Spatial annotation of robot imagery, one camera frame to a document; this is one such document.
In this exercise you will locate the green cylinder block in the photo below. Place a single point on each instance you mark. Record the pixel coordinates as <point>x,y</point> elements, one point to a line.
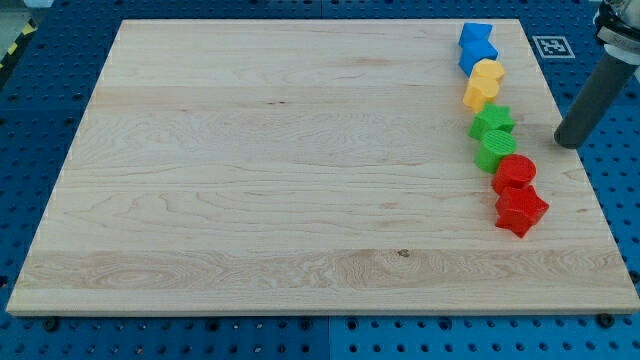
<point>494,146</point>

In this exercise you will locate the yellow hexagon block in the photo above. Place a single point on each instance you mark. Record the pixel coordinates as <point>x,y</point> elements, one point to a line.
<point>489,69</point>

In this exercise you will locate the green star block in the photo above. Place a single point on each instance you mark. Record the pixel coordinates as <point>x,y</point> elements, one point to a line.
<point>491,117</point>

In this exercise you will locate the wooden board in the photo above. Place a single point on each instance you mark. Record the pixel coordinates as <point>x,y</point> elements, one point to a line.
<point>310,167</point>

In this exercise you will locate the yellow black hazard tape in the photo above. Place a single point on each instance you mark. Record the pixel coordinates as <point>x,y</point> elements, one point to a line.
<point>18,47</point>

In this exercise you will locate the red star block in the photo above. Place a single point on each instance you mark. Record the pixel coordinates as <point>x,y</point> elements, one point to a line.
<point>519,209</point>

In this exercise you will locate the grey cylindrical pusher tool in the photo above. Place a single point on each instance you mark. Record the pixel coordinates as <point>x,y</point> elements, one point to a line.
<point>607,80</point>

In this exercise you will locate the blue triangular block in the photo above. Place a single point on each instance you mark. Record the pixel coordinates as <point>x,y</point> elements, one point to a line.
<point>473,32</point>

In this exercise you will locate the blue cube block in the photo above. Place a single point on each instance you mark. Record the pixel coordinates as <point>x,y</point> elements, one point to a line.
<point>475,51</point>

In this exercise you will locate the yellow heart block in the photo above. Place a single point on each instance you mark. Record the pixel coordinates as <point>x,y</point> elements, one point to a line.
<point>479,91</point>

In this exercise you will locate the robot arm end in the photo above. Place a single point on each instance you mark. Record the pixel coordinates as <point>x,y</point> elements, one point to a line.
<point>617,30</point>

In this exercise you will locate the red cylinder block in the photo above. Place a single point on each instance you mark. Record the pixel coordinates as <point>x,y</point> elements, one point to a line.
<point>515,171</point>

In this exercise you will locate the white fiducial marker tag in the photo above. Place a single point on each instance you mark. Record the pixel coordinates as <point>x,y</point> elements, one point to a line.
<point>553,47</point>

